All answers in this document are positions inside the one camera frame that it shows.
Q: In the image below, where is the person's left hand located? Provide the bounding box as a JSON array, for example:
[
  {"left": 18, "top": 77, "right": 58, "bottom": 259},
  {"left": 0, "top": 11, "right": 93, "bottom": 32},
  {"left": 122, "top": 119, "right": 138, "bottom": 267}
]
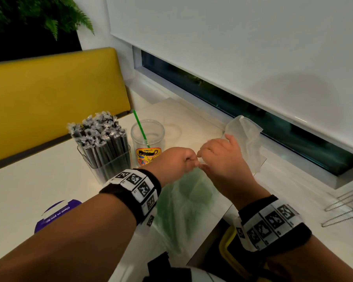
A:
[{"left": 144, "top": 147, "right": 200, "bottom": 188}]

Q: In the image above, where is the person's right hand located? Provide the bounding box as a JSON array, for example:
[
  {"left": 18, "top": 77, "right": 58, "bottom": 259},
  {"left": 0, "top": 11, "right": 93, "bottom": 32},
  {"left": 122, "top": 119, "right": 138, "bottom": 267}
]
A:
[{"left": 197, "top": 134, "right": 271, "bottom": 210}]

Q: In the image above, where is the clear cup with colourful sticker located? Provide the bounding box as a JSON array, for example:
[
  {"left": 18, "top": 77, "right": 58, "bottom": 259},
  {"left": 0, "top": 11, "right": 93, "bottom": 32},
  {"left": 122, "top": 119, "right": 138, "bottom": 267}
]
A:
[{"left": 130, "top": 119, "right": 166, "bottom": 167}]

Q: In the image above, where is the pack of green straws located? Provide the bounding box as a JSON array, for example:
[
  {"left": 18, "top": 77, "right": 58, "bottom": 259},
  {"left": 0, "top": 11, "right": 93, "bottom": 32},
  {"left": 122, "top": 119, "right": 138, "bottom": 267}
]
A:
[{"left": 153, "top": 167, "right": 233, "bottom": 253}]

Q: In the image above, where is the clear plastic bag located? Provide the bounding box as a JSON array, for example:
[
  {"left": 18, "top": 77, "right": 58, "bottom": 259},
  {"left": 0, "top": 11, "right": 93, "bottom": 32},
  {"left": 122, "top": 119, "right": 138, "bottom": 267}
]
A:
[{"left": 223, "top": 115, "right": 267, "bottom": 174}]

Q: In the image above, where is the clear square plastic container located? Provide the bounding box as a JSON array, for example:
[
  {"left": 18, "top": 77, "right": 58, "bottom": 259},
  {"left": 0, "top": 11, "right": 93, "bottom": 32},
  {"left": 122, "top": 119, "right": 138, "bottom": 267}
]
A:
[{"left": 77, "top": 143, "right": 132, "bottom": 185}]

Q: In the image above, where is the bundle of gray straws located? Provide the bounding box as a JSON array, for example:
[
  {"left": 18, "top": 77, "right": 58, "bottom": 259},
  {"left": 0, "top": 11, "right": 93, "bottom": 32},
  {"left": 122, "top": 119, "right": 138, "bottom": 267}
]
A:
[{"left": 67, "top": 111, "right": 131, "bottom": 181}]

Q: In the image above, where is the person's left forearm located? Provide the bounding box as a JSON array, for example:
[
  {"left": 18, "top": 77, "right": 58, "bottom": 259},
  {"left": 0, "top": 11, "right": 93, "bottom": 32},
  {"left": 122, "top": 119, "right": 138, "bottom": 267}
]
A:
[{"left": 0, "top": 192, "right": 137, "bottom": 282}]

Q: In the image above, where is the black marker band right wrist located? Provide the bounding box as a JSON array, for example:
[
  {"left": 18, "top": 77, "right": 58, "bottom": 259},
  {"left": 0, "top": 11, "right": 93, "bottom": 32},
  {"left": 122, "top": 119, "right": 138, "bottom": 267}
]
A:
[{"left": 234, "top": 195, "right": 312, "bottom": 256}]

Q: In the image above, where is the yellow chair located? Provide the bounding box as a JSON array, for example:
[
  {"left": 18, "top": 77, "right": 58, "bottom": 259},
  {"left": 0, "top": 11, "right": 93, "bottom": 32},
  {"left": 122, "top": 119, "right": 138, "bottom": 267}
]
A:
[{"left": 219, "top": 224, "right": 271, "bottom": 282}]

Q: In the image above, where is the white shirt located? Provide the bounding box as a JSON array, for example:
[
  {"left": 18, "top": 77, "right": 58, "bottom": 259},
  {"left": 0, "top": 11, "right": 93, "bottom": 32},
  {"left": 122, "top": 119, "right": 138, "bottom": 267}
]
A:
[{"left": 191, "top": 267, "right": 224, "bottom": 282}]

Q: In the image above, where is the white roller blind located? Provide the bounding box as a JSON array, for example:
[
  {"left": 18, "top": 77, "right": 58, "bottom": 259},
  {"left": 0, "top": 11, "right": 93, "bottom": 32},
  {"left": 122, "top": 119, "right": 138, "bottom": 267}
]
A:
[{"left": 106, "top": 0, "right": 353, "bottom": 157}]

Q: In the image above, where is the purple round sticker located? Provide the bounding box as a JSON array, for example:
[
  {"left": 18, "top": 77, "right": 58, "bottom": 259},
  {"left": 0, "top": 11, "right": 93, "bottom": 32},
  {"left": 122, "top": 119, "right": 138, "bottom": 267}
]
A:
[{"left": 34, "top": 199, "right": 82, "bottom": 234}]

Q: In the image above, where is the yellow bench backrest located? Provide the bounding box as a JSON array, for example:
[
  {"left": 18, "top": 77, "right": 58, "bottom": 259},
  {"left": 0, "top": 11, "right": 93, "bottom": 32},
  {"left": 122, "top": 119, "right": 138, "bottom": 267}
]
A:
[{"left": 0, "top": 47, "right": 131, "bottom": 165}]

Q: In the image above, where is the black planter box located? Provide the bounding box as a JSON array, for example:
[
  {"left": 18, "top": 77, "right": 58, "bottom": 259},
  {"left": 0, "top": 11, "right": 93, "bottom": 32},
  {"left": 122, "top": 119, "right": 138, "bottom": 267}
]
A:
[{"left": 0, "top": 26, "right": 82, "bottom": 63}]

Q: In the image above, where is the green fern plant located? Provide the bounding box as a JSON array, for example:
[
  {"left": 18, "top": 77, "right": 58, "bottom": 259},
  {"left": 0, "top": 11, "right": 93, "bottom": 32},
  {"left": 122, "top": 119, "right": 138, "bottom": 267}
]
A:
[{"left": 0, "top": 0, "right": 95, "bottom": 41}]

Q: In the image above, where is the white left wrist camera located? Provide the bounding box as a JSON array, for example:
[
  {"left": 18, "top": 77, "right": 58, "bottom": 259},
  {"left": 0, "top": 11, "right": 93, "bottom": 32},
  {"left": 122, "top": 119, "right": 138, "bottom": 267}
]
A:
[{"left": 136, "top": 207, "right": 158, "bottom": 235}]

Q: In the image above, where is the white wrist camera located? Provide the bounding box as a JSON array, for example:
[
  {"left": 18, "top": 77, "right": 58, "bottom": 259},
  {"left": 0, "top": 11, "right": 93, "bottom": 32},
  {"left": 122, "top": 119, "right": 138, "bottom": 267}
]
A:
[
  {"left": 136, "top": 207, "right": 158, "bottom": 235},
  {"left": 234, "top": 217, "right": 255, "bottom": 251}
]

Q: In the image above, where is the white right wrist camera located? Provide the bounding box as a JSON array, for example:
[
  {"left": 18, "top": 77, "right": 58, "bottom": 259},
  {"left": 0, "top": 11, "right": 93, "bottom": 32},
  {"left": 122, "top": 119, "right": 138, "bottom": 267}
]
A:
[{"left": 234, "top": 217, "right": 255, "bottom": 251}]

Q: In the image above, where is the black chest strap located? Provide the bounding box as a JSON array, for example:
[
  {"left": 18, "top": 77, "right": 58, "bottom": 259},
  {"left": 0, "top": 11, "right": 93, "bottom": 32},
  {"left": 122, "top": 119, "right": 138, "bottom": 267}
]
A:
[{"left": 142, "top": 251, "right": 192, "bottom": 282}]

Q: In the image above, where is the metal bead chain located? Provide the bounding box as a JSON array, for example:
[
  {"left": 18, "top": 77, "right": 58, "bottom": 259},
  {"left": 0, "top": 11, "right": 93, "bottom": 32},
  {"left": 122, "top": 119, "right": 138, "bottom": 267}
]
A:
[{"left": 321, "top": 184, "right": 353, "bottom": 228}]

